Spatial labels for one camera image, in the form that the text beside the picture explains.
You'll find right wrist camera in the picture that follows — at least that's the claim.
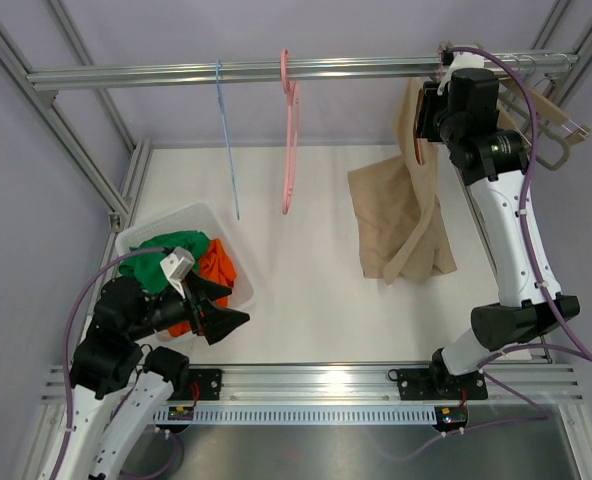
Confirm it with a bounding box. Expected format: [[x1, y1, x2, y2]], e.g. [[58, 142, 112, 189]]
[[437, 50, 485, 96]]

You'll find white plastic basket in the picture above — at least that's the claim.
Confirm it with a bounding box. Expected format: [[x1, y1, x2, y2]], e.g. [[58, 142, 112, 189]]
[[115, 202, 255, 312]]

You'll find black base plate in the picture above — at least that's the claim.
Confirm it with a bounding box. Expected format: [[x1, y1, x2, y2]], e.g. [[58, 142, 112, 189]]
[[170, 368, 223, 401], [387, 367, 489, 401]]

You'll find light blue wire hanger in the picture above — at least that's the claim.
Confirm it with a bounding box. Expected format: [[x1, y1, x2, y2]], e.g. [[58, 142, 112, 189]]
[[215, 59, 241, 221]]

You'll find pink hanger with beige shirt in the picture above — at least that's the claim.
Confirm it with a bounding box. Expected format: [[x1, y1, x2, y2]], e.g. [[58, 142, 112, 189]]
[[413, 89, 425, 166]]

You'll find wooden hanger left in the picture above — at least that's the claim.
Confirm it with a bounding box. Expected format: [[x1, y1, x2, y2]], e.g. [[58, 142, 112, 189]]
[[497, 78, 532, 148]]

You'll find orange t shirt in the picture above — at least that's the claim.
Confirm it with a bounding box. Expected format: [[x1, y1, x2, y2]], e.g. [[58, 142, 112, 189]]
[[168, 238, 237, 338]]

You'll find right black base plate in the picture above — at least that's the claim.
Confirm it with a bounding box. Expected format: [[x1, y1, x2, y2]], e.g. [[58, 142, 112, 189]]
[[387, 367, 489, 401]]

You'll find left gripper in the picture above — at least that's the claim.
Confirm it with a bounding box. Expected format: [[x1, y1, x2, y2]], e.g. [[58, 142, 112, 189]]
[[127, 269, 249, 343]]

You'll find wooden hanger right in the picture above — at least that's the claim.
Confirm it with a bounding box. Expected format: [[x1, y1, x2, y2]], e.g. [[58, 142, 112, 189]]
[[498, 78, 591, 145]]

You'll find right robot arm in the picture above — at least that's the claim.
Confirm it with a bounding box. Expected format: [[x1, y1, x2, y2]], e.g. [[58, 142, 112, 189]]
[[416, 68, 580, 397]]

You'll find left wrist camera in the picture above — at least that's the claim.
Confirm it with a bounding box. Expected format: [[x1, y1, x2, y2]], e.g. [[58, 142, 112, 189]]
[[160, 247, 195, 299]]

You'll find front aluminium rail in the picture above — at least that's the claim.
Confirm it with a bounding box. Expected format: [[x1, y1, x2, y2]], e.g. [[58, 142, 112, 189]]
[[40, 363, 585, 405]]

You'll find pink hanger with green shirt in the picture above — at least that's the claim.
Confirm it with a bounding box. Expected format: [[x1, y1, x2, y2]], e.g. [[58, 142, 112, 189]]
[[280, 49, 300, 215]]

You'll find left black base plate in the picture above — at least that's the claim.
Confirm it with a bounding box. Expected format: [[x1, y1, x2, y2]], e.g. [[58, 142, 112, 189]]
[[170, 368, 223, 401]]

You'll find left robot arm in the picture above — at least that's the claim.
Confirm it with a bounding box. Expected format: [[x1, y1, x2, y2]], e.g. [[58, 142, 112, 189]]
[[39, 271, 250, 479]]

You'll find aluminium hanging rail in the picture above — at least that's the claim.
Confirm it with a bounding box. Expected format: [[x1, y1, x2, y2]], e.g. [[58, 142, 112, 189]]
[[26, 50, 579, 91]]

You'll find white slotted cable duct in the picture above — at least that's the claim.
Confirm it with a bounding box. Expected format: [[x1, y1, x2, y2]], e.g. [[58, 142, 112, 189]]
[[153, 406, 437, 426]]

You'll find green t shirt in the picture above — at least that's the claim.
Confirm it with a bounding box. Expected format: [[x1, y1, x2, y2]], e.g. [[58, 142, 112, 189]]
[[118, 230, 210, 294]]

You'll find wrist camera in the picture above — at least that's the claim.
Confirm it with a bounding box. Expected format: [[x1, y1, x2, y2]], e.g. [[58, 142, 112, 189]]
[[160, 247, 195, 299], [437, 50, 485, 96]]

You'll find grey plastic hanger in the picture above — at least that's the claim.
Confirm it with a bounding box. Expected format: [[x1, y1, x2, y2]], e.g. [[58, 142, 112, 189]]
[[495, 89, 575, 172]]

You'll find wooden hanger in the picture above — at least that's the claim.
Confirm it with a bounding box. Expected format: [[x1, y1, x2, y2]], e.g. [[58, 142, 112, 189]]
[[497, 78, 532, 148], [498, 78, 591, 145]]

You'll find beige t shirt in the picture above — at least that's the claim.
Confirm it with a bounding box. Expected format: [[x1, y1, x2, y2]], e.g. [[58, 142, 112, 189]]
[[348, 78, 457, 285]]

